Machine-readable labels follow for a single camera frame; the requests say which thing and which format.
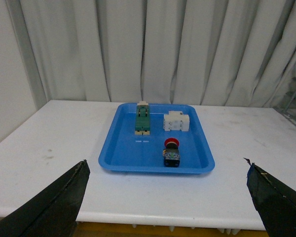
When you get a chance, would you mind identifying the blue plastic tray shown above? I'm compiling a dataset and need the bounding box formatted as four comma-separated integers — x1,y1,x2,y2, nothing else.
98,103,215,175

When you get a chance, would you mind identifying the white circuit breaker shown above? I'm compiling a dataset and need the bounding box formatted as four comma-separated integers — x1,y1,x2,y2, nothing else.
163,111,190,132

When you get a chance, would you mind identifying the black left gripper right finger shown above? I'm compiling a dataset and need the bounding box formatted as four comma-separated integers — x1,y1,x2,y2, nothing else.
246,159,296,237

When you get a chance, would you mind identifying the white pleated curtain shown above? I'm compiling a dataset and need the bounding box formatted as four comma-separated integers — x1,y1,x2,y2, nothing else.
7,0,296,108

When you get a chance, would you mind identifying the red emergency stop button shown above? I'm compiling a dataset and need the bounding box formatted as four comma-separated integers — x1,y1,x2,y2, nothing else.
162,137,181,168

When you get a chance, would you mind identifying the green knife switch block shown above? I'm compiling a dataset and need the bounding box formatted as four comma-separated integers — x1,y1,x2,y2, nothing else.
135,101,150,135

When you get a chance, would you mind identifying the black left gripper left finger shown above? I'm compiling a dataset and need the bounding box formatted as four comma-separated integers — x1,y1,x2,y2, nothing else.
0,160,90,237

